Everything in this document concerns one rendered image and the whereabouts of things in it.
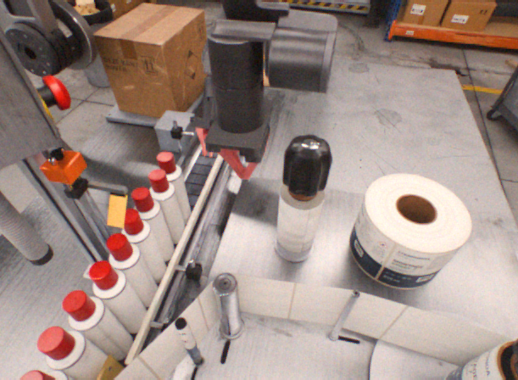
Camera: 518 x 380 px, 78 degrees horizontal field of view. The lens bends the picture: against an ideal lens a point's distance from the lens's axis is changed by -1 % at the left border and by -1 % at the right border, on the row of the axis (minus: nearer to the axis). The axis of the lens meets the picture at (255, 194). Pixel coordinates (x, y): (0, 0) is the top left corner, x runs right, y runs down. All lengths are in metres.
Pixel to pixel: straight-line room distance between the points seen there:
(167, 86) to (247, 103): 0.77
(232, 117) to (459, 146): 1.00
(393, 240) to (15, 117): 0.58
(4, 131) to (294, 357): 0.55
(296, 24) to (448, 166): 0.90
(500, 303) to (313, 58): 0.67
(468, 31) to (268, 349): 4.02
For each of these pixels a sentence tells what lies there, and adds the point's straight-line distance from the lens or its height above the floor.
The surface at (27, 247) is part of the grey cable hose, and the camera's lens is 0.57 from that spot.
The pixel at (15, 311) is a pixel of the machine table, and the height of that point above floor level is 0.83.
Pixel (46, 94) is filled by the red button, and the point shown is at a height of 1.33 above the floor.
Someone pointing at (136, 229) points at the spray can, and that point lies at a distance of 0.59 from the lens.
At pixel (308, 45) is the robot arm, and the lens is 0.33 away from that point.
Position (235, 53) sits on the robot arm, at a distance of 0.33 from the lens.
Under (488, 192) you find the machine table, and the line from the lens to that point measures 1.15.
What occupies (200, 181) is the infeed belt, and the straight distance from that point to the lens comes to 0.90.
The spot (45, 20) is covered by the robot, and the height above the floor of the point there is 1.21.
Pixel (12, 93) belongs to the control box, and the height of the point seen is 1.36.
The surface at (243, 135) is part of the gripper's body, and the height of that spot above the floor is 1.28.
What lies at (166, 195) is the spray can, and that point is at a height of 1.04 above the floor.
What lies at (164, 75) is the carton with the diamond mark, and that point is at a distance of 1.09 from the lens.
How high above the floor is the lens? 1.51
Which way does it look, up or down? 48 degrees down
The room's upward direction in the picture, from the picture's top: straight up
